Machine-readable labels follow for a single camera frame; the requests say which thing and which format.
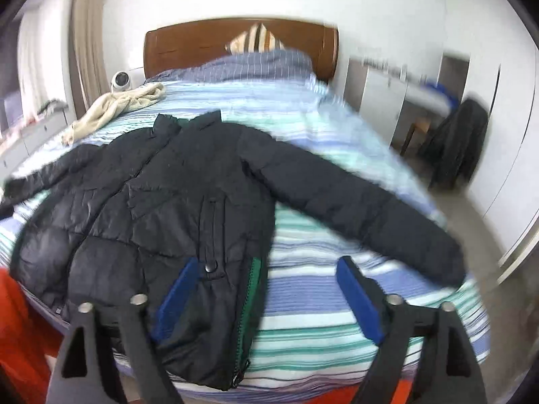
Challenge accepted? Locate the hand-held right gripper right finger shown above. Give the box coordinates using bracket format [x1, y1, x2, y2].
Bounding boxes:
[336, 256, 489, 404]

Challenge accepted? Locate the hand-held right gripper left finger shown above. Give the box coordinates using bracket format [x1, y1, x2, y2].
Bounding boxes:
[45, 257, 200, 404]

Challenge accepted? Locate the black puffer jacket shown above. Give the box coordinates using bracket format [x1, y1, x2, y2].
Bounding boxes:
[0, 110, 467, 391]

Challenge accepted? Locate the striped bed sheet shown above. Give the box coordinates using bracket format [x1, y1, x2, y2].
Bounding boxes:
[0, 76, 493, 401]

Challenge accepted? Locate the orange red cloth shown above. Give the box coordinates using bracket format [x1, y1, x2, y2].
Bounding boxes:
[0, 268, 60, 404]

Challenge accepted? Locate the wooden chair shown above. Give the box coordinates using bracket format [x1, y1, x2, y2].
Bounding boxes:
[400, 119, 434, 157]

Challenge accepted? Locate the dark hanging coat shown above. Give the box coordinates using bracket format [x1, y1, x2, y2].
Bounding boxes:
[418, 98, 489, 192]

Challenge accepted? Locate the cream knitted garment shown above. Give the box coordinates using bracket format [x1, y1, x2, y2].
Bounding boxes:
[61, 82, 166, 145]

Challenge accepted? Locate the white wardrobe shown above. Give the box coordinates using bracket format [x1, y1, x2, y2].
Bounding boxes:
[438, 50, 539, 287]

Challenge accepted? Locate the white desk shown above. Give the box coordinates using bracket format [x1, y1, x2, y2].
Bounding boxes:
[344, 56, 452, 149]

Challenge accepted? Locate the white low cabinet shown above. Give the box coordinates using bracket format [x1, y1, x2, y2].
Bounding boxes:
[0, 100, 70, 177]

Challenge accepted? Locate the small white fan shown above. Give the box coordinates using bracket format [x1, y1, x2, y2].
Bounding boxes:
[110, 70, 132, 92]

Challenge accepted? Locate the blue grey striped quilt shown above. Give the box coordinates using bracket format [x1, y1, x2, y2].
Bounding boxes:
[143, 48, 317, 85]

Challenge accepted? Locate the wooden headboard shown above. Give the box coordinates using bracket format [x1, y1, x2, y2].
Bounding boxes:
[144, 18, 340, 86]

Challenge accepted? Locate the striped pillow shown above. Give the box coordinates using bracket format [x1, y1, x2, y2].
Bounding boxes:
[225, 24, 288, 55]

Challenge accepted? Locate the beige curtain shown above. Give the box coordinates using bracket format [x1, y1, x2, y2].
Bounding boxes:
[71, 0, 111, 123]

